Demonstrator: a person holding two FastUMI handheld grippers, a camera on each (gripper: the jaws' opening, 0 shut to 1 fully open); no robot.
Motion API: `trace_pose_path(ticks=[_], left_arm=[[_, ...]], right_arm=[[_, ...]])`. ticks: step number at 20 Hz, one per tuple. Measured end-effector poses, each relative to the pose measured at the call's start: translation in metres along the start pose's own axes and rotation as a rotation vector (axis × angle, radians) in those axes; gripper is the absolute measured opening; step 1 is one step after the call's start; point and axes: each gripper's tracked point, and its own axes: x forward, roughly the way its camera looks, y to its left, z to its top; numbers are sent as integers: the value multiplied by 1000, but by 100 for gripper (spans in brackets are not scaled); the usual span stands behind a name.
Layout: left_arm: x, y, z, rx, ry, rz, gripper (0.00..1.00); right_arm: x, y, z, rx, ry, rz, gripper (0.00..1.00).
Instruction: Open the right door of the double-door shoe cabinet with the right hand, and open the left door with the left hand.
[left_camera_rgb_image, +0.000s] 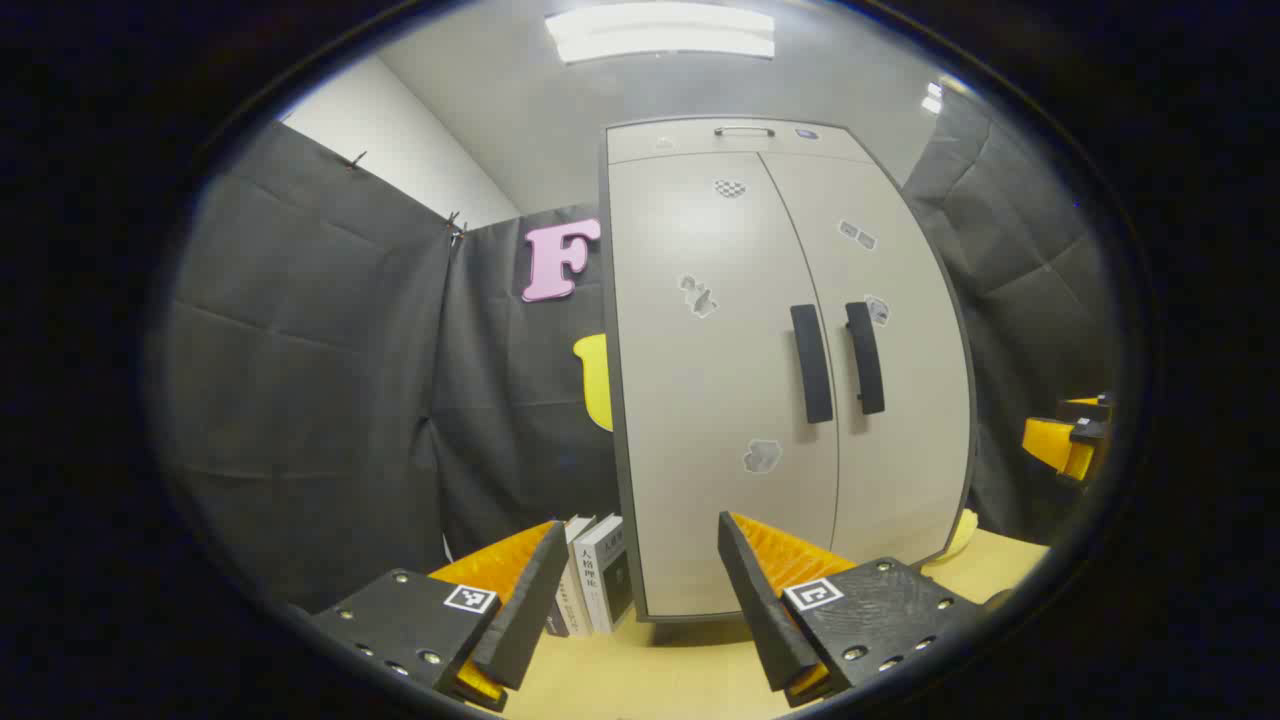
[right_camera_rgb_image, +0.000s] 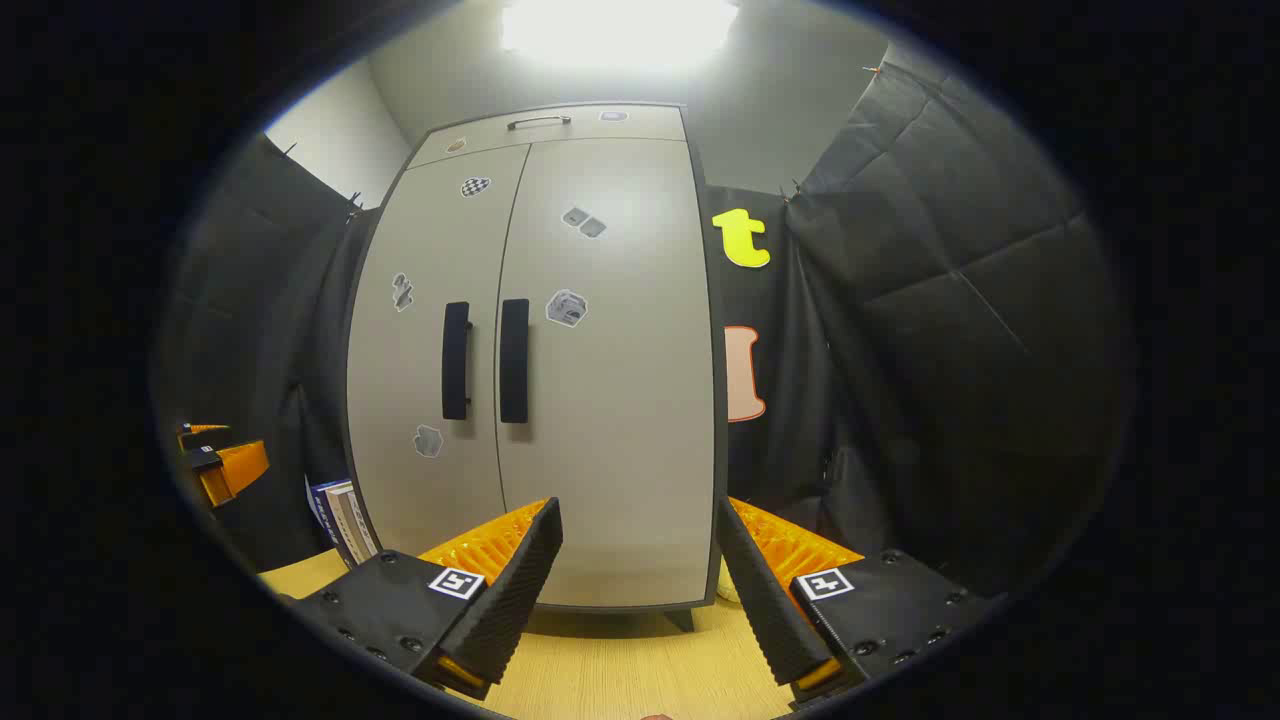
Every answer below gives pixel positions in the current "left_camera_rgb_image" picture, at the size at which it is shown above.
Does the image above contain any long ceiling light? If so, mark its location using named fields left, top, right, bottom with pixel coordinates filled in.
left=545, top=2, right=777, bottom=65

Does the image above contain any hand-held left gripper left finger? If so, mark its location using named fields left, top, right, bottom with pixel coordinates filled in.
left=308, top=520, right=571, bottom=713

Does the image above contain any yellow soft object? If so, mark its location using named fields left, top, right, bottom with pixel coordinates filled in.
left=940, top=508, right=981, bottom=561

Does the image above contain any grey cabinet door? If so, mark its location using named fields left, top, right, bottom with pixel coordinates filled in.
left=760, top=150, right=973, bottom=566
left=608, top=152, right=841, bottom=618

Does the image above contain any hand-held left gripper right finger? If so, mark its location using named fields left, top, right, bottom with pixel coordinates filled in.
left=717, top=511, right=989, bottom=709

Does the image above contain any grey double-door shoe cabinet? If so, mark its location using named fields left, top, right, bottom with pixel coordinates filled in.
left=598, top=117, right=978, bottom=623

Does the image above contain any black door handle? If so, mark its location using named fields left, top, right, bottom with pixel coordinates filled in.
left=790, top=304, right=834, bottom=425
left=845, top=301, right=887, bottom=416

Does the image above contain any white book with dark picture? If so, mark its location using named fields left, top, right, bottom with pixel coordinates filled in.
left=583, top=514, right=637, bottom=634

